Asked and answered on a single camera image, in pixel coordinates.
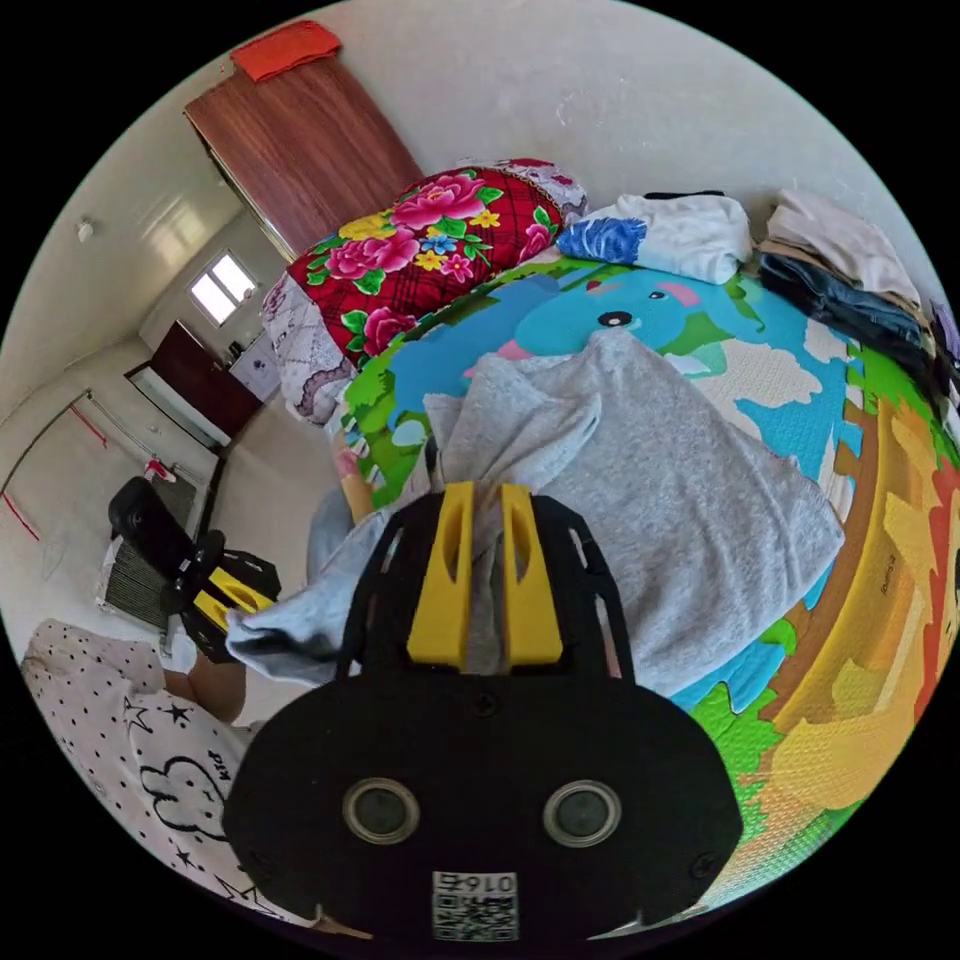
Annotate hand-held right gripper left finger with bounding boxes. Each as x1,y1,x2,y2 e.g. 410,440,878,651
407,482,476,670

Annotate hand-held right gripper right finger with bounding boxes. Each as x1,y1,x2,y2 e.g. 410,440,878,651
500,483,565,666

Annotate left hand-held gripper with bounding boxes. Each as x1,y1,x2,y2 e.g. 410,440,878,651
159,533,283,666

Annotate gray short sleeve shirt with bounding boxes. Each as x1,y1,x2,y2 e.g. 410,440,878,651
224,328,848,699

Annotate person's left hand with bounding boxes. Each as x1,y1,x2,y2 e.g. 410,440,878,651
164,658,249,726

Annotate gray radiator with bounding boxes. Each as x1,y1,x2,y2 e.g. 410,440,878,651
95,536,175,631

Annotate person's body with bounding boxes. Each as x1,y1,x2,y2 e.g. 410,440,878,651
20,617,325,928

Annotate dark brown cabinet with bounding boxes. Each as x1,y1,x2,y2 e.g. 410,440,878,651
125,320,265,452

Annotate small white cupboard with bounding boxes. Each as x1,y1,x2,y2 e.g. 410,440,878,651
227,333,283,404

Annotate bed with animal print mat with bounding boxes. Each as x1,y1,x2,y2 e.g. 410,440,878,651
329,247,960,910

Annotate window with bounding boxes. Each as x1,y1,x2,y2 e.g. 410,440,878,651
186,250,261,328

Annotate red floral rolled quilt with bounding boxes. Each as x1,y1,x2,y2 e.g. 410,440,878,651
260,156,591,426

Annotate white and blue pile of clothes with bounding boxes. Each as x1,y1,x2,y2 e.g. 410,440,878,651
555,190,754,287

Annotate dark and beige pile of clothes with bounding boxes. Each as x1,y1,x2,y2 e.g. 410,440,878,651
753,187,960,406

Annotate brown wooden cupboard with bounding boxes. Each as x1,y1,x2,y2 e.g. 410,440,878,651
182,20,426,261

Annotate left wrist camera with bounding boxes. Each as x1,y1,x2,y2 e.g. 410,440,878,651
107,475,227,595

